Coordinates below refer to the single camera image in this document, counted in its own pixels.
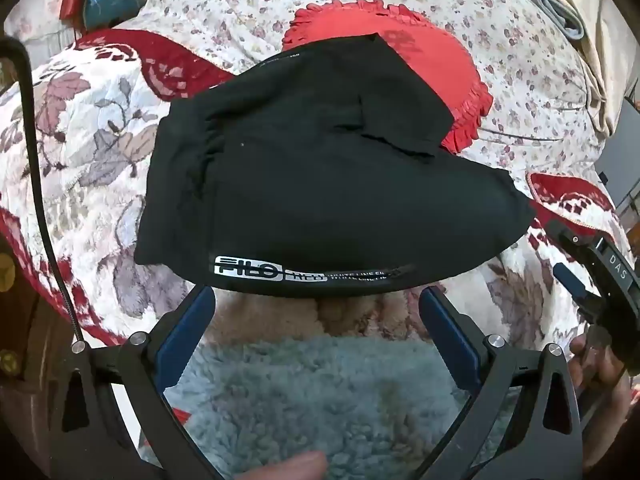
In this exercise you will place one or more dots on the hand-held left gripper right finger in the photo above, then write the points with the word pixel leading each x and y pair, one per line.
pixel 450 341

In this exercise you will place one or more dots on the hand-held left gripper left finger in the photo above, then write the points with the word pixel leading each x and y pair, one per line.
pixel 184 336

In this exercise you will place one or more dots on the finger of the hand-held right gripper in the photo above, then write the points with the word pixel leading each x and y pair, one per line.
pixel 572 237
pixel 569 279

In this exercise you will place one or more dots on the black pants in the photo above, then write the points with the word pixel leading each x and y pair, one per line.
pixel 325 185

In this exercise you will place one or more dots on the person's right hand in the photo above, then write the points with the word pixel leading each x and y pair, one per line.
pixel 600 377

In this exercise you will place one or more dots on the person's left hand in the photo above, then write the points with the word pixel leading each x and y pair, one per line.
pixel 290 467

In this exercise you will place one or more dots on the grey box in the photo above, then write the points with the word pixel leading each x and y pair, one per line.
pixel 622 160

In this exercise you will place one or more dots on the grey fluffy blanket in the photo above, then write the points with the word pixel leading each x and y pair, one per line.
pixel 310 390

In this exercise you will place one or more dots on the beige curtain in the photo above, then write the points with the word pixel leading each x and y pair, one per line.
pixel 590 20

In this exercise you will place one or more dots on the grey-blue folded cloth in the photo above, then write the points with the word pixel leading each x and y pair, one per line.
pixel 560 15

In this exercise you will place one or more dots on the red ruffled round cushion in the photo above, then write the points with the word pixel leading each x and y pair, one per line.
pixel 440 50

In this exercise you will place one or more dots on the red and white leaf blanket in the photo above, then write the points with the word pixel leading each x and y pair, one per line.
pixel 85 125

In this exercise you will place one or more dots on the white floral bedsheet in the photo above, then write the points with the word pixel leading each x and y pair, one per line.
pixel 240 10

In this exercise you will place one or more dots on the wooden bed frame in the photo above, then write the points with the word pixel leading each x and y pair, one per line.
pixel 20 320

